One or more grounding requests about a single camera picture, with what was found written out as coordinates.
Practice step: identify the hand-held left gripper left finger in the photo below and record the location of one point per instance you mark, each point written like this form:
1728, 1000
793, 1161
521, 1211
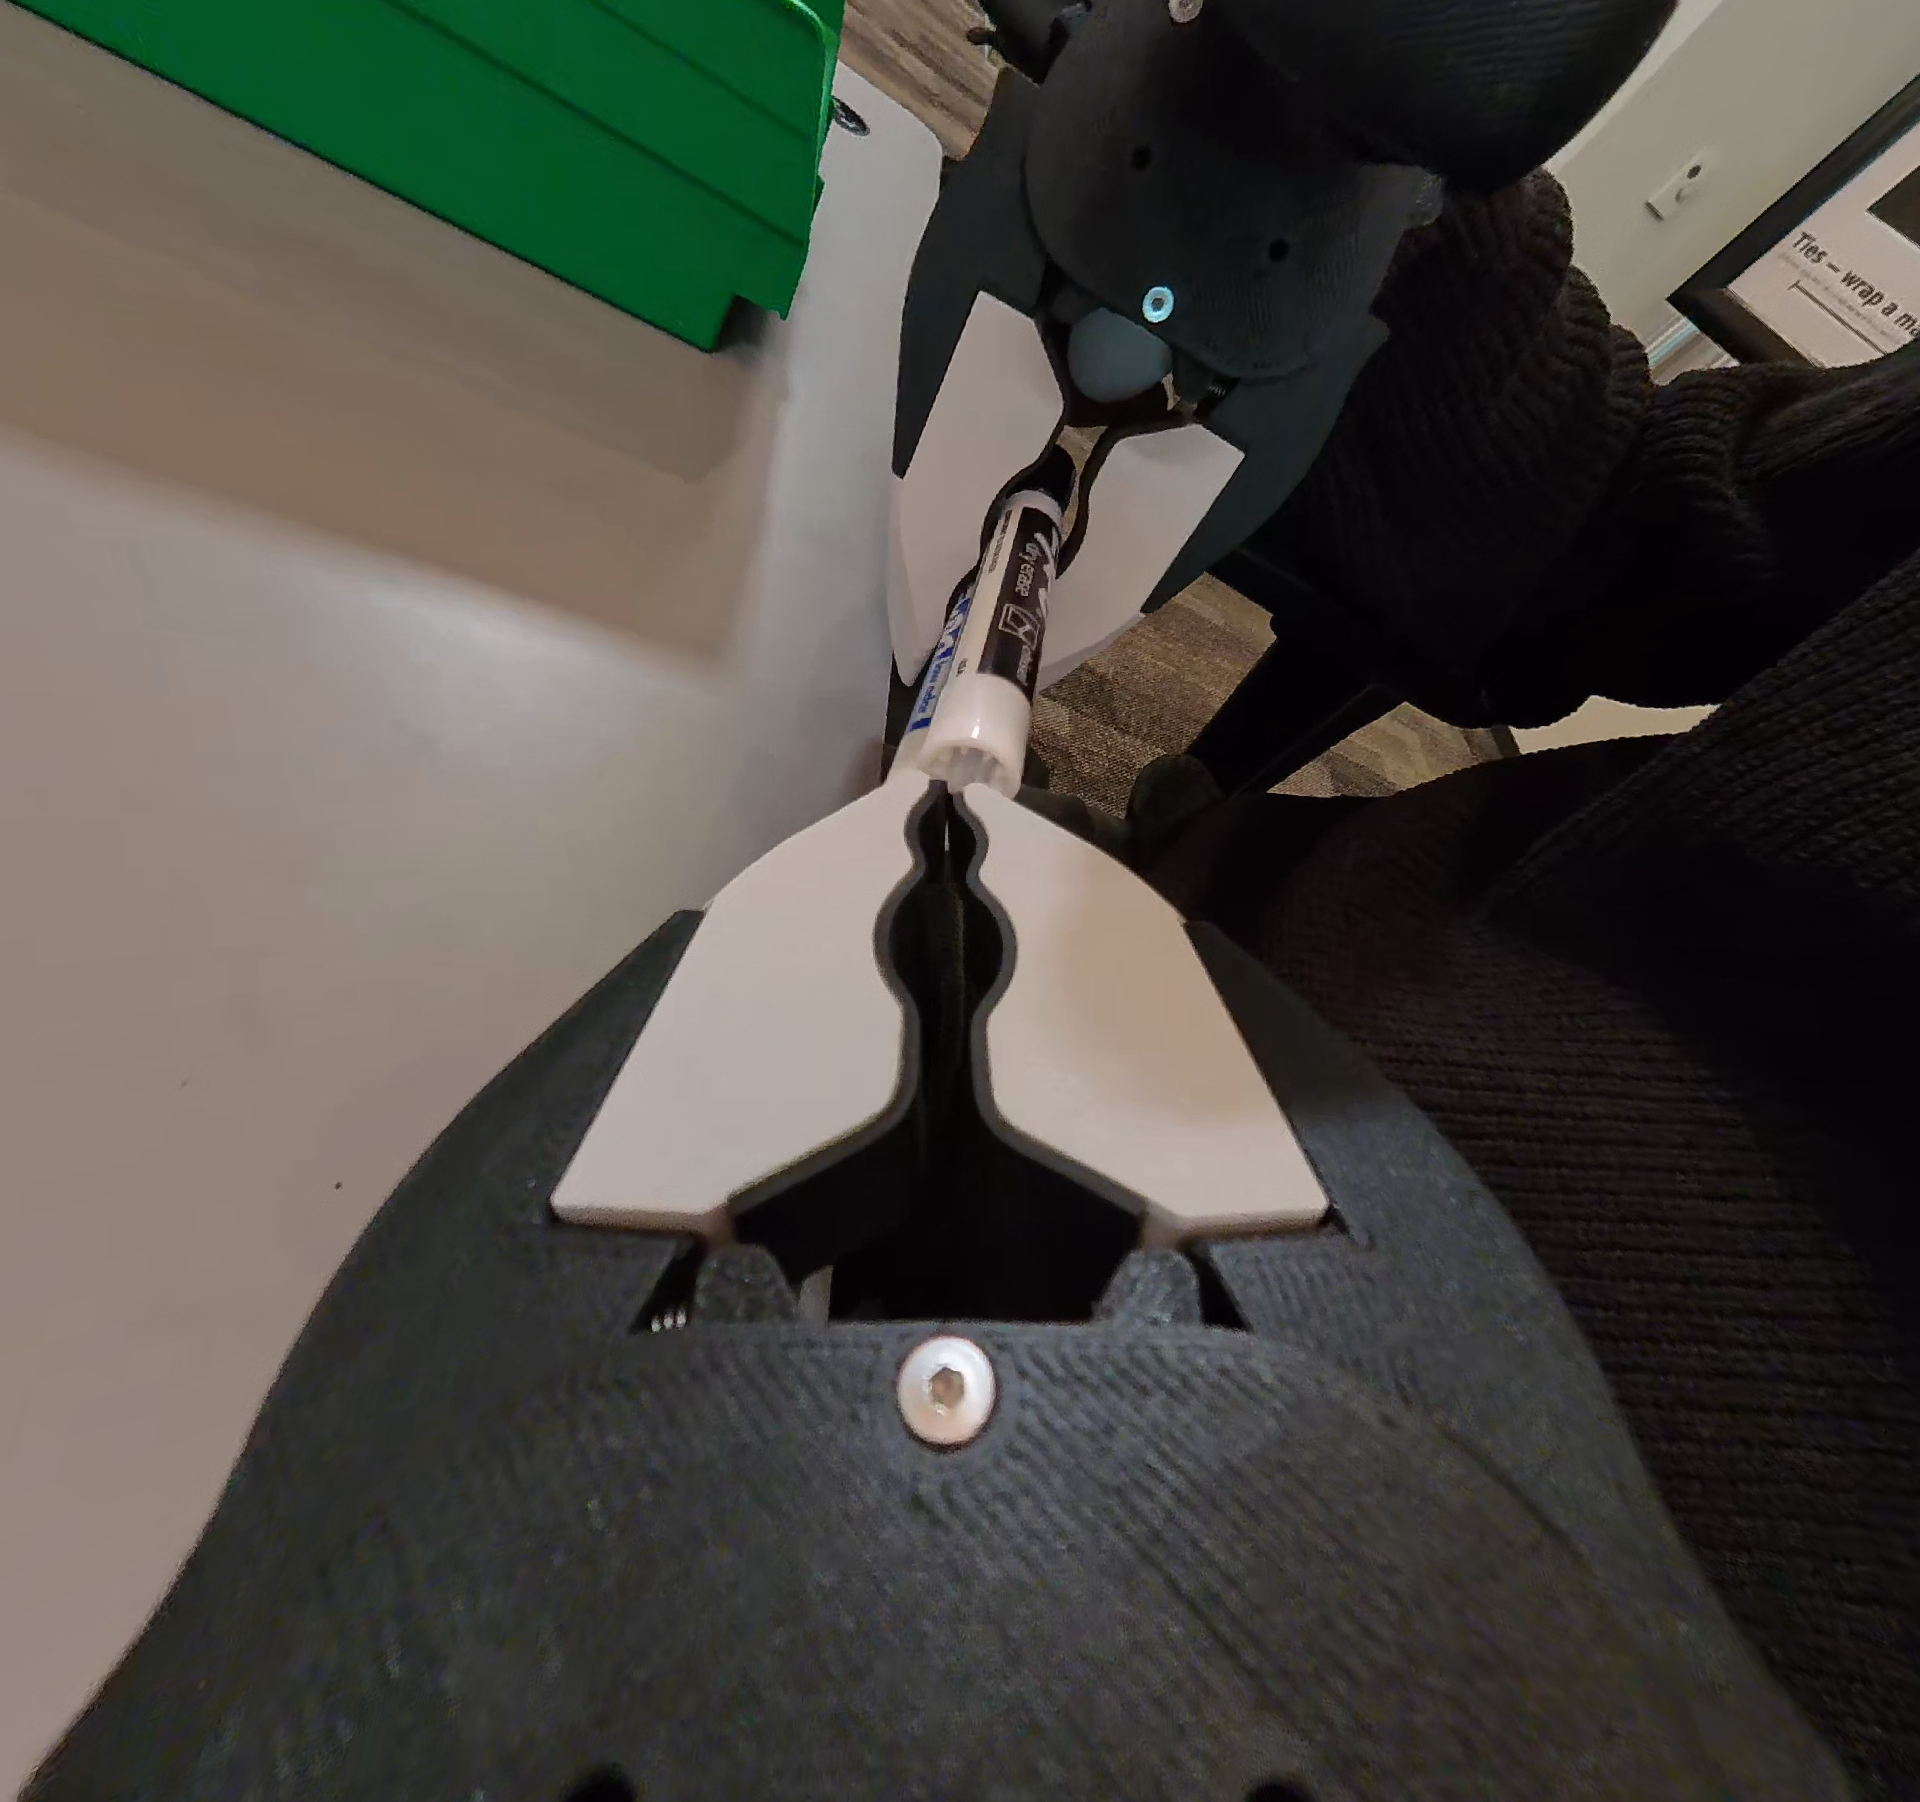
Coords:
750, 1052

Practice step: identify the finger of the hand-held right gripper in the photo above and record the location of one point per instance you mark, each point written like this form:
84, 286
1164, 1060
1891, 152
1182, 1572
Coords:
1155, 512
960, 453

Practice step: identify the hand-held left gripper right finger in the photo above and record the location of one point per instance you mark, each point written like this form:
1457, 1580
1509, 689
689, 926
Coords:
1140, 1052

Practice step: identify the black dry erase marker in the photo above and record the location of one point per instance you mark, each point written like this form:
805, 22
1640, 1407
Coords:
1027, 589

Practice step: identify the blue dry erase marker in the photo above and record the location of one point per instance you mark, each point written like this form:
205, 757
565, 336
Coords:
919, 710

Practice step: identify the person's right forearm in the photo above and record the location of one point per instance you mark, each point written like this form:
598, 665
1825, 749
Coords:
1574, 453

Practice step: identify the round desk grommet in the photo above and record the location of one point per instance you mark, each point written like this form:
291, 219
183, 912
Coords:
848, 117

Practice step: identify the person's black sweater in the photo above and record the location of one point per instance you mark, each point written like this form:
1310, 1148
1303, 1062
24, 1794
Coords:
1650, 1159

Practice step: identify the green plastic bin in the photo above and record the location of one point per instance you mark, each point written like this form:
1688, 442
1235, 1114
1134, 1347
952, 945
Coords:
450, 76

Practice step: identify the framed wall poster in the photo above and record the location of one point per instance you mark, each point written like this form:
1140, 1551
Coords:
1830, 271

